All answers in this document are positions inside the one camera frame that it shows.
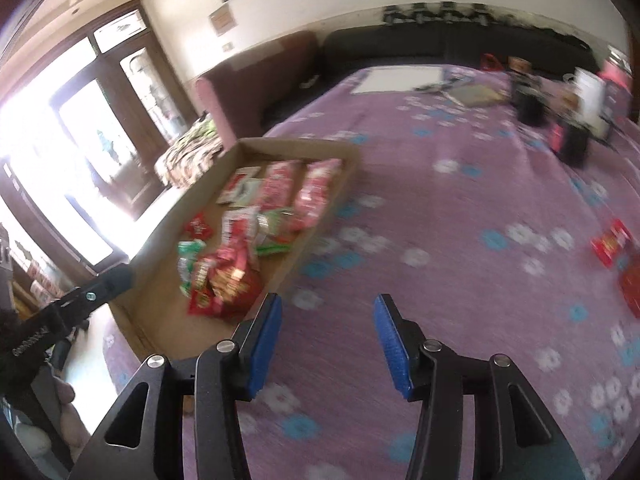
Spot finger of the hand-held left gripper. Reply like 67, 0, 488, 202
47, 264, 135, 336

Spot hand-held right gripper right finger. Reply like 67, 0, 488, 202
373, 293, 583, 480

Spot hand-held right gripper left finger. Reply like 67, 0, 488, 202
67, 292, 283, 480

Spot brown cardboard box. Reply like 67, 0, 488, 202
112, 137, 362, 361

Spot pile of assorted snacks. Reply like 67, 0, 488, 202
177, 158, 344, 319

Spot person's left hand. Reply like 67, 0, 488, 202
52, 377, 89, 454

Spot purple floral bedsheet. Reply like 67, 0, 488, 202
100, 62, 640, 480

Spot green patterned cloth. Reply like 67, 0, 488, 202
154, 114, 222, 187

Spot glass panel door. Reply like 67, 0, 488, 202
0, 2, 197, 273

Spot pink cushion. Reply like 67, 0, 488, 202
194, 77, 237, 147

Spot red packet with gold emblem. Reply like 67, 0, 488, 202
590, 217, 632, 267

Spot flat red gold snack packet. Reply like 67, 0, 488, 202
617, 260, 640, 319

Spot brown sofa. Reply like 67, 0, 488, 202
197, 30, 322, 133

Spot white paper pad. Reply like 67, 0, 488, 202
351, 66, 447, 96

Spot black cylinder with cork top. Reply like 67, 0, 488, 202
554, 89, 592, 167
507, 56, 547, 127

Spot small framed picture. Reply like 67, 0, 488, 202
208, 5, 237, 36

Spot white plastic container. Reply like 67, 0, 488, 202
571, 67, 609, 137

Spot pink bottle with steel cap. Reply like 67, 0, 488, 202
602, 51, 632, 87

